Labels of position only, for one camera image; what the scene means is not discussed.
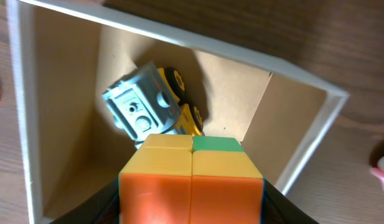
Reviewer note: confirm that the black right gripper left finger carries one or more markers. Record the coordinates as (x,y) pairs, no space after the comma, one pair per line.
(101,208)

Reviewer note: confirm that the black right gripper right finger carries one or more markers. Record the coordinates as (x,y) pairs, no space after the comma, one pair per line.
(277,209)

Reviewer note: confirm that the colourful puzzle cube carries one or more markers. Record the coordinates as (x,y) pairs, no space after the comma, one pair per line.
(190,179)

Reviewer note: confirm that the yellow grey toy truck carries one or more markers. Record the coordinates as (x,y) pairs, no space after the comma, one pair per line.
(152,100)

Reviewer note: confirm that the white cardboard box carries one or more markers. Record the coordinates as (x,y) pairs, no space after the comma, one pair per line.
(65,54)

